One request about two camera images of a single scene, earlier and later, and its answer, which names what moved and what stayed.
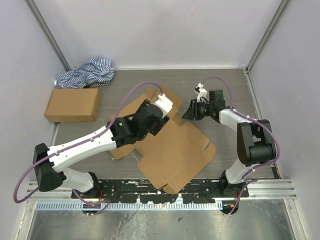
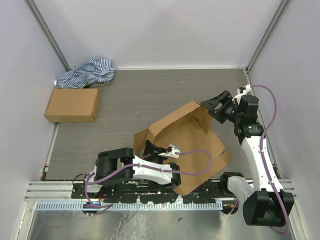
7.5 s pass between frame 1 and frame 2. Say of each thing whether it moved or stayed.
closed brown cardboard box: stayed
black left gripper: moved
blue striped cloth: stayed
